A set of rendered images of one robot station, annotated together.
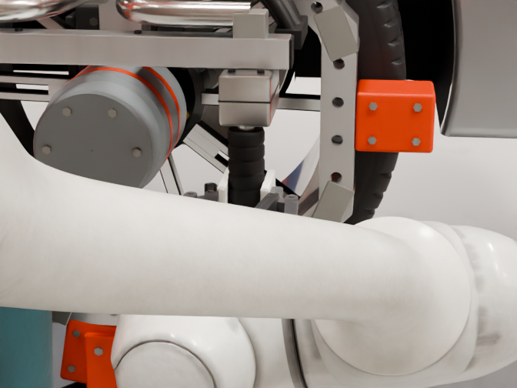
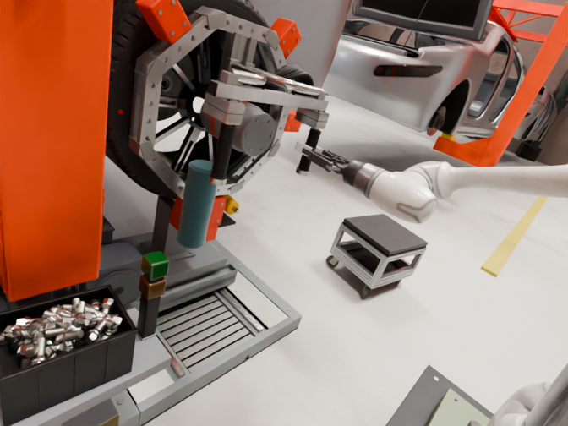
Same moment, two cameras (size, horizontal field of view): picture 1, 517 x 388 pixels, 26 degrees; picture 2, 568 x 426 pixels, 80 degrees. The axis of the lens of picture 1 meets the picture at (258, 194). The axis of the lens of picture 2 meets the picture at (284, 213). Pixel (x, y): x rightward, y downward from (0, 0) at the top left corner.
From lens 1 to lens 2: 1.08 m
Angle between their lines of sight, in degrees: 56
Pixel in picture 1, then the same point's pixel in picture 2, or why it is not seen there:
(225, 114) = (318, 125)
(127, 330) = (422, 198)
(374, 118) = (290, 122)
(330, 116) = (281, 120)
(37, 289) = not seen: outside the picture
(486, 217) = not seen: hidden behind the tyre
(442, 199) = not seen: hidden behind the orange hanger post
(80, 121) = (259, 124)
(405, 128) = (296, 124)
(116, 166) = (264, 141)
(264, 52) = (322, 105)
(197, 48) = (309, 102)
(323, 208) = (273, 150)
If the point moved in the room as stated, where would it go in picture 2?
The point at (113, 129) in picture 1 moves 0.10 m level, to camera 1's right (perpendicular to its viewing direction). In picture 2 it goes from (267, 128) to (287, 128)
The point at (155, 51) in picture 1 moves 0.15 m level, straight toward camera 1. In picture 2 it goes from (300, 102) to (348, 120)
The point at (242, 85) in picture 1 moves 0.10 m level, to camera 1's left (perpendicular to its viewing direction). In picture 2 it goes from (324, 116) to (306, 115)
